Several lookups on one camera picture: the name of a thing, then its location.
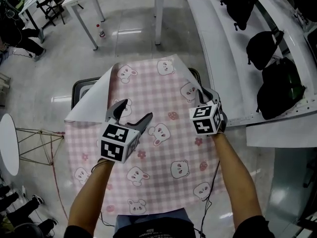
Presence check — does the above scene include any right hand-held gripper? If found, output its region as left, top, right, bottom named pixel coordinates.
left=189, top=87, right=227, bottom=136

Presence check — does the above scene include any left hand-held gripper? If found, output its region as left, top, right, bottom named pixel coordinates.
left=98, top=98, right=154, bottom=164

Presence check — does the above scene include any pink checked tablecloth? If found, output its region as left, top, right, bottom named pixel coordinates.
left=63, top=54, right=227, bottom=217

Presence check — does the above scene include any person's left forearm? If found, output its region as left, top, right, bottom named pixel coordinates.
left=67, top=159, right=116, bottom=230

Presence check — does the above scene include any person's right forearm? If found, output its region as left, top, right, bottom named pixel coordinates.
left=212, top=132, right=263, bottom=229

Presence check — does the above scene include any white metal shelving rack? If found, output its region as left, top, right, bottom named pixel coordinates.
left=184, top=0, right=317, bottom=148

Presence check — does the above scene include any row of black bags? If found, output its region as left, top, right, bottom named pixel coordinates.
left=212, top=0, right=317, bottom=120

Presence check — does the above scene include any black backpack with green dome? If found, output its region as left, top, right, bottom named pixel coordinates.
left=286, top=68, right=307, bottom=103

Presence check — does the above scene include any clear bottle with red cap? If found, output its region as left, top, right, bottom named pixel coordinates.
left=96, top=23, right=106, bottom=39

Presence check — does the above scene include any person's black printed t-shirt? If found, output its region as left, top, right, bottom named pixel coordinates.
left=65, top=214, right=275, bottom=238

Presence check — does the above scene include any round white side table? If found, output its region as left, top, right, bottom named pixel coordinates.
left=0, top=113, right=65, bottom=177

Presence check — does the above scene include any black domed backpack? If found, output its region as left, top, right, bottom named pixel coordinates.
left=14, top=218, right=59, bottom=238

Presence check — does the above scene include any thin black cable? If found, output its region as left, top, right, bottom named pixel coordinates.
left=91, top=157, right=117, bottom=228
left=198, top=160, right=221, bottom=238

